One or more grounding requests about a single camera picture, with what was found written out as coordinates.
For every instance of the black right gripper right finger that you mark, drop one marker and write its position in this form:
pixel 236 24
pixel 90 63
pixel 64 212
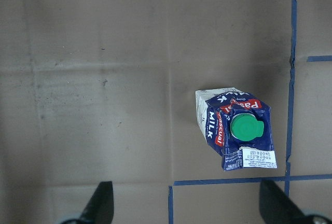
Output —
pixel 276 207

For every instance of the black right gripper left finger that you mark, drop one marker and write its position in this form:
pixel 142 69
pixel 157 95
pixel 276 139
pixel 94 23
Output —
pixel 100 208

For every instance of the blue white milk carton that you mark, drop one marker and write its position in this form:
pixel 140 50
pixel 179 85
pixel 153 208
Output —
pixel 237 126

